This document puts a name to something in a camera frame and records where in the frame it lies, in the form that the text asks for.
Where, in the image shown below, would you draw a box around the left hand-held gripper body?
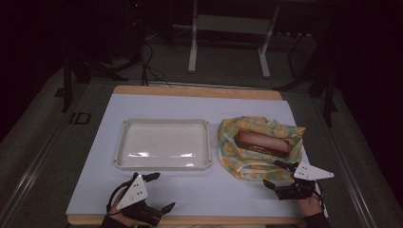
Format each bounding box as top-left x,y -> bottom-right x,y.
116,172 -> 164,227

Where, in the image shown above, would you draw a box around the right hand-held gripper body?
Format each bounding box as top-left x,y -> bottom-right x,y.
275,161 -> 336,201

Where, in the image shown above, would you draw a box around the brown box with pink top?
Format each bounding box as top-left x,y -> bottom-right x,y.
235,129 -> 291,159

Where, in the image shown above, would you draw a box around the yellow green patterned cloth bag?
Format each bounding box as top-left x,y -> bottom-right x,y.
217,115 -> 307,182

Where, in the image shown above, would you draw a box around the person's right hand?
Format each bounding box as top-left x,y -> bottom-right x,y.
296,192 -> 325,219

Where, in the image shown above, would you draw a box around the person's left hand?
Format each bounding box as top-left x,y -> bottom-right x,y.
107,189 -> 141,228

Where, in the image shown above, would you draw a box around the white table mat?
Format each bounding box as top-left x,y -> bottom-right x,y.
66,92 -> 318,219

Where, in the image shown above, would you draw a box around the white plastic tray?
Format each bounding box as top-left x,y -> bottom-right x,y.
113,118 -> 213,172

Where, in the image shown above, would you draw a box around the black metal stand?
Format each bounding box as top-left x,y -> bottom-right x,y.
273,67 -> 339,128
61,51 -> 129,114

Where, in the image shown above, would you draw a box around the white metal stand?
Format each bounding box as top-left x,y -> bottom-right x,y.
187,0 -> 281,80

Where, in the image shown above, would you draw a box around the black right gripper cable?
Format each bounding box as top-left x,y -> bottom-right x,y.
315,180 -> 328,218

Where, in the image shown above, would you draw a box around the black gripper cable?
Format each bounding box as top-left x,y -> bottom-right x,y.
106,180 -> 137,217
315,180 -> 328,218

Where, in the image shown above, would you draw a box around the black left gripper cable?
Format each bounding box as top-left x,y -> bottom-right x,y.
106,180 -> 137,217

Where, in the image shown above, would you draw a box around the metal floor rail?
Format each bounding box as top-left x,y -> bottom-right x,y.
0,120 -> 69,228
312,94 -> 379,228

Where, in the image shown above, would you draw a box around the black floor cables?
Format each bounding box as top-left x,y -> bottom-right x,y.
138,40 -> 174,87

